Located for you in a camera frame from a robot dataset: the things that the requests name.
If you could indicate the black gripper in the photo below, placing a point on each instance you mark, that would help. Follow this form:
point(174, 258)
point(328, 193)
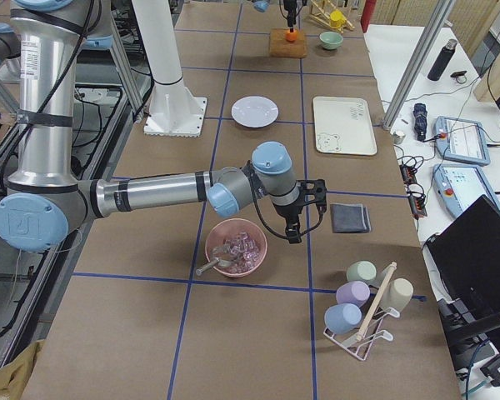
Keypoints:
point(290, 215)
point(289, 13)

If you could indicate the orange fruit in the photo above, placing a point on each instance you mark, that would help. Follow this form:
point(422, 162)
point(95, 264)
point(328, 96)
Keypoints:
point(291, 36)

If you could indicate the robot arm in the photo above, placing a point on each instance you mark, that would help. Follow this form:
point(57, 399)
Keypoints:
point(263, 5)
point(45, 202)

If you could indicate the cream bear tray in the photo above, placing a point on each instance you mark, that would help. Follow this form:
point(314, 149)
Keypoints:
point(343, 126)

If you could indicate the wooden mug rack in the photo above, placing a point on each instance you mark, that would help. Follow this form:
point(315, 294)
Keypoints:
point(319, 13)

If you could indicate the wooden cutting board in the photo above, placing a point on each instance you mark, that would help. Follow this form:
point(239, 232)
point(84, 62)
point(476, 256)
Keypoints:
point(279, 47)

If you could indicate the green bowl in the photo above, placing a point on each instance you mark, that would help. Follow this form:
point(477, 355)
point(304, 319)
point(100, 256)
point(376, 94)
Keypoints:
point(330, 40)

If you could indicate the yellow mug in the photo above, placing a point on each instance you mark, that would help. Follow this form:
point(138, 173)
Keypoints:
point(337, 20)

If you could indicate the clear ice cubes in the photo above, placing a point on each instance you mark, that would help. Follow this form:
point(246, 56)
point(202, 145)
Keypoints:
point(246, 250)

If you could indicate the grey folded cloth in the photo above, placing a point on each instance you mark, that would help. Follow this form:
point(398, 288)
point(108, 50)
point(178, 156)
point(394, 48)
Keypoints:
point(350, 218)

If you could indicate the pink bowl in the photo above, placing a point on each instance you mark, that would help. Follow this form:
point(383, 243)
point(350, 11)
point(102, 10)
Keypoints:
point(231, 228)

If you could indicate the metal scoop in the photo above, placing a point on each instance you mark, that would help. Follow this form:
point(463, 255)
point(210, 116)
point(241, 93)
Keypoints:
point(220, 258)

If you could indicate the green cup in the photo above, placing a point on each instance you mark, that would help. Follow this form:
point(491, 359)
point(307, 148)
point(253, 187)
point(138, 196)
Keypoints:
point(364, 271)

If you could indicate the purple cup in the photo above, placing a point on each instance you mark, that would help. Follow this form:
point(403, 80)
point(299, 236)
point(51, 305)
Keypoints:
point(354, 292)

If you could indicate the blue cup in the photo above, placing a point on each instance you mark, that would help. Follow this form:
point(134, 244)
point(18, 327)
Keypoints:
point(342, 318)

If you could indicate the white round plate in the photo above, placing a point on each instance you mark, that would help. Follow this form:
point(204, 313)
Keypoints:
point(254, 111)

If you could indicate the beige cup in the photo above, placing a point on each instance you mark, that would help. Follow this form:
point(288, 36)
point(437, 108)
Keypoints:
point(398, 295)

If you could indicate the black power strip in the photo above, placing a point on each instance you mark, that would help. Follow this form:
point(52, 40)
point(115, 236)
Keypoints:
point(416, 195)

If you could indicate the small metal cylinder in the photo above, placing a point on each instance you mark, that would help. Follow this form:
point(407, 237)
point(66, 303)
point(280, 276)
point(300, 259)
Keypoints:
point(398, 137)

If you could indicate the black water bottle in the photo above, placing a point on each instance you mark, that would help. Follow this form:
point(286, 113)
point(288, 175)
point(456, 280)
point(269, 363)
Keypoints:
point(443, 59)

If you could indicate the near teach pendant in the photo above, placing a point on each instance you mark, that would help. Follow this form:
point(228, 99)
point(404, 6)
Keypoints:
point(459, 186)

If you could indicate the teach pendant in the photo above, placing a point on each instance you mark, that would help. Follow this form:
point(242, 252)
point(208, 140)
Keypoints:
point(461, 140)
point(459, 186)

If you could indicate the black laptop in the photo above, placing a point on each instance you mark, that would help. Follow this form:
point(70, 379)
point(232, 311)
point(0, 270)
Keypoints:
point(467, 256)

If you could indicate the far teach pendant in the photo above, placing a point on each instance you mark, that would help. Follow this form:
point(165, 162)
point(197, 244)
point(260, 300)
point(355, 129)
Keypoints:
point(461, 140)

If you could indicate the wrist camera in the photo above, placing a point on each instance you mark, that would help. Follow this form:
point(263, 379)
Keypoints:
point(314, 192)

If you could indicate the white wire cup rack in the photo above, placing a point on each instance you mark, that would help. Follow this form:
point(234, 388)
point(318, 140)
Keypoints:
point(359, 341)

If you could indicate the white pedestal column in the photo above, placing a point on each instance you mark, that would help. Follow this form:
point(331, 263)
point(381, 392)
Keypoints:
point(155, 24)

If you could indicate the white pedestal base plate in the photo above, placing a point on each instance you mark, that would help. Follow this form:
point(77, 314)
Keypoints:
point(165, 118)

